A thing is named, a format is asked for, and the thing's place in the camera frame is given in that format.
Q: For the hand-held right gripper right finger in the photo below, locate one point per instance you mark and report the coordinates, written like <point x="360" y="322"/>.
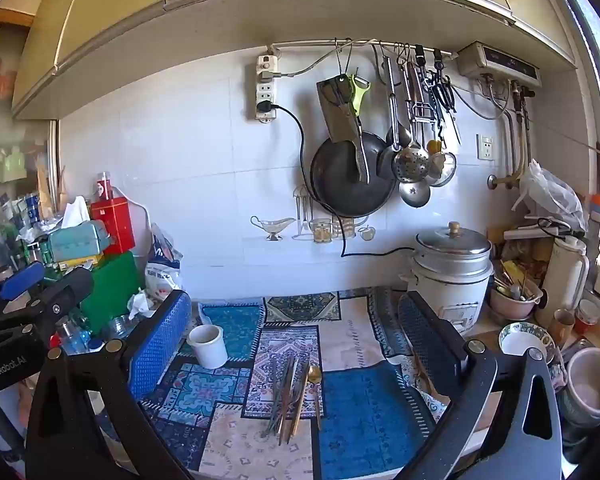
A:
<point x="427" y="340"/>

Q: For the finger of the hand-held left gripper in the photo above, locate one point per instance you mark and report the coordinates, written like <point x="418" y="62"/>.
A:
<point x="22" y="280"/>
<point x="67" y="290"/>

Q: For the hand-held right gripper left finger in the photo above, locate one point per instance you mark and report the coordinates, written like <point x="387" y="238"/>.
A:
<point x="161" y="340"/>

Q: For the white ceramic cup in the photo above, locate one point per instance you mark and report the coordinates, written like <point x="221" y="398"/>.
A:
<point x="207" y="347"/>

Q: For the gold spoon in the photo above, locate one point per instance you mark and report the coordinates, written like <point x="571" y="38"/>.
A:
<point x="314" y="374"/>

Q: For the bunch of mixed chopsticks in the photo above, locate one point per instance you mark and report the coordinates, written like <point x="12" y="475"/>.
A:
<point x="285" y="400"/>

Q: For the green box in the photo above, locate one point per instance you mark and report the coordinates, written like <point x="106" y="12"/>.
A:
<point x="115" y="285"/>

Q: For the teal tissue box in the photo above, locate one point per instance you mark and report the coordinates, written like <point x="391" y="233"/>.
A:
<point x="77" y="242"/>

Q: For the white rice cooker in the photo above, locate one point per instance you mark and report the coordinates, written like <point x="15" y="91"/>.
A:
<point x="445" y="280"/>

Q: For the white blue plastic bag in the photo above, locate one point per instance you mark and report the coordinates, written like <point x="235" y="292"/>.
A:
<point x="162" y="275"/>

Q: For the red tin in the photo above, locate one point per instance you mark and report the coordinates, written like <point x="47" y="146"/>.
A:
<point x="115" y="225"/>

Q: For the pink basin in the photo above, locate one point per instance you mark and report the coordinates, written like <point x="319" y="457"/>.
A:
<point x="510" y="307"/>

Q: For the floral bowl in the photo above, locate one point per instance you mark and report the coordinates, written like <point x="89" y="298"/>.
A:
<point x="520" y="342"/>

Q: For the glass door cabinet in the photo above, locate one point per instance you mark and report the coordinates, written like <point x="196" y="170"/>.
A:
<point x="10" y="185"/>

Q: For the patchwork patterned table mat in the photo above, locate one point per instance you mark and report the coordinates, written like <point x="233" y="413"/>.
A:
<point x="350" y="410"/>

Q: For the orange cup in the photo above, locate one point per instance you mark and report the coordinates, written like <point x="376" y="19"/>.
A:
<point x="561" y="327"/>

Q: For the cream thermos jug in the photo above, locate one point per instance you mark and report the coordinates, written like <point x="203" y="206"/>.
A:
<point x="562" y="280"/>

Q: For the red white cup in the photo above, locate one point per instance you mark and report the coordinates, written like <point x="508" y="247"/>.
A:
<point x="587" y="317"/>

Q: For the large grey mug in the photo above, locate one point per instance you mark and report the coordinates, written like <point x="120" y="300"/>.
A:
<point x="590" y="385"/>

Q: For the steel slotted ladle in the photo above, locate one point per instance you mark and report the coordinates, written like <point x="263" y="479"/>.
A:
<point x="410" y="165"/>

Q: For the black wok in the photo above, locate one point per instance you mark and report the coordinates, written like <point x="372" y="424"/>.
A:
<point x="337" y="185"/>

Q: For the clear plastic bag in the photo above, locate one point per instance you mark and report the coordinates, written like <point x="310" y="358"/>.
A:
<point x="550" y="195"/>

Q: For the water pipes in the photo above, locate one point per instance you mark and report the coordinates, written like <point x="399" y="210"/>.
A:
<point x="522" y="140"/>

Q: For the kitchen shears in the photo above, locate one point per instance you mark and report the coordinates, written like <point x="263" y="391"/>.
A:
<point x="445" y="92"/>

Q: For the green peeler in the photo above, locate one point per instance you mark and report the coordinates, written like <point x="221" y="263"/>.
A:
<point x="359" y="97"/>

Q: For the white power strip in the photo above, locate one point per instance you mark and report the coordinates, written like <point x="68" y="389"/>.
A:
<point x="266" y="87"/>

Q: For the white water heater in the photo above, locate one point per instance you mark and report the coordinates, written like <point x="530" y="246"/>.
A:
<point x="500" y="62"/>

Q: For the yellow upper cabinet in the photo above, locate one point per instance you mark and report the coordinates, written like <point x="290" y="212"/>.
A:
<point x="230" y="15"/>

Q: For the white wall outlet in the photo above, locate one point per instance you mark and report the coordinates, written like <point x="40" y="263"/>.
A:
<point x="485" y="147"/>

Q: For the metal hanging rail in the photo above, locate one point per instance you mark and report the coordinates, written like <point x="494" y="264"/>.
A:
<point x="310" y="43"/>

